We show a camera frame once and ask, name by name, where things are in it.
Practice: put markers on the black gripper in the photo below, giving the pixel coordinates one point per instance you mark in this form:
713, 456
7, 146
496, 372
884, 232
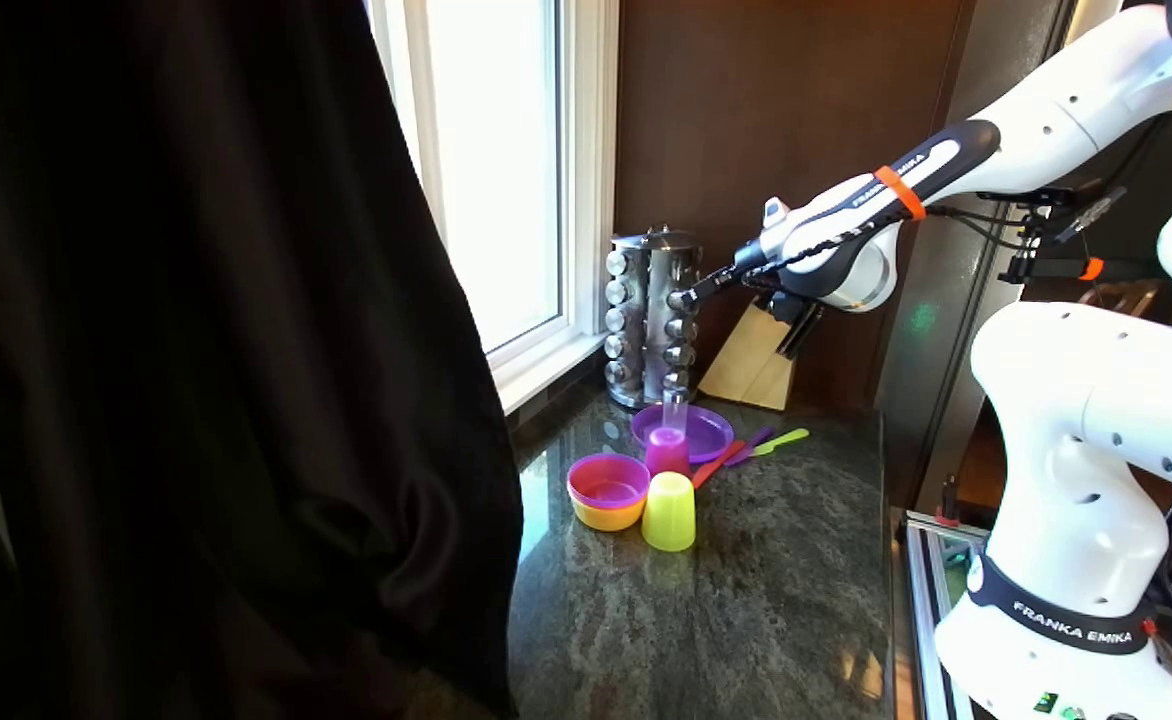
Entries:
771, 265

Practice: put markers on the pink and orange bowl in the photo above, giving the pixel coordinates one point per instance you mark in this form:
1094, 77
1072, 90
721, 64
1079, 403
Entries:
606, 488

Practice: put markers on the red plastic utensil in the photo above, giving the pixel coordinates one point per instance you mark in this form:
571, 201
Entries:
713, 466

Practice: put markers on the purple plastic utensil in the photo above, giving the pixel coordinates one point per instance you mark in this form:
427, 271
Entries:
748, 446

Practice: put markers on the black cloth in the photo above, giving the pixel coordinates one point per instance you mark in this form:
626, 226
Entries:
209, 372

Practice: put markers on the white framed window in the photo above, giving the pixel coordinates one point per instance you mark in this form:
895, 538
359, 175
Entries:
589, 162

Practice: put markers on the yellow plastic cup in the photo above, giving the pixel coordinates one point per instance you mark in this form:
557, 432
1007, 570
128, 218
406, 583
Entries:
671, 518

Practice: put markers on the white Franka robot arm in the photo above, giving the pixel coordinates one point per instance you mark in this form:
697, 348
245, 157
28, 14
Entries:
1090, 384

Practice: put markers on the pink plastic cup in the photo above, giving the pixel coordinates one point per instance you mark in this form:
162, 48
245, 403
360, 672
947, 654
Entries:
671, 454

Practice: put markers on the wooden knife block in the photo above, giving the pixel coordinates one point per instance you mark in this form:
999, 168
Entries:
748, 367

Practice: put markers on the purple measuring cup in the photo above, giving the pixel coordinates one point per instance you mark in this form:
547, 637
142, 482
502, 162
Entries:
709, 429

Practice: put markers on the metal table frame rail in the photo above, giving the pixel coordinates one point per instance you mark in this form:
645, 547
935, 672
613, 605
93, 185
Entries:
925, 603

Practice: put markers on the steel revolving spice rack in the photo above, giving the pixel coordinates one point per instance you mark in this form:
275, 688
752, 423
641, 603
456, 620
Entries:
648, 321

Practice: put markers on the yellow-green plastic utensil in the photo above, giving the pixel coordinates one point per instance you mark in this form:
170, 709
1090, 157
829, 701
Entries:
780, 440

